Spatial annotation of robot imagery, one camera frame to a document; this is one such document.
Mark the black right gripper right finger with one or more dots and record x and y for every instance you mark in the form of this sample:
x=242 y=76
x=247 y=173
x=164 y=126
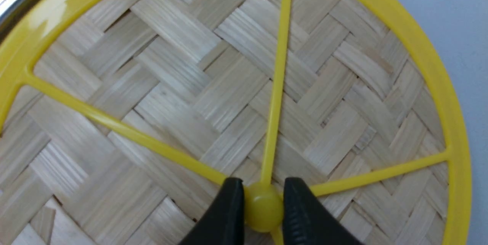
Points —
x=307 y=222

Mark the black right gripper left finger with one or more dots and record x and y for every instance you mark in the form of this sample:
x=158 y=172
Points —
x=223 y=221

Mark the yellow bamboo steamer lid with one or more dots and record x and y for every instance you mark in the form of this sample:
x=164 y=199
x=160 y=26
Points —
x=120 y=120

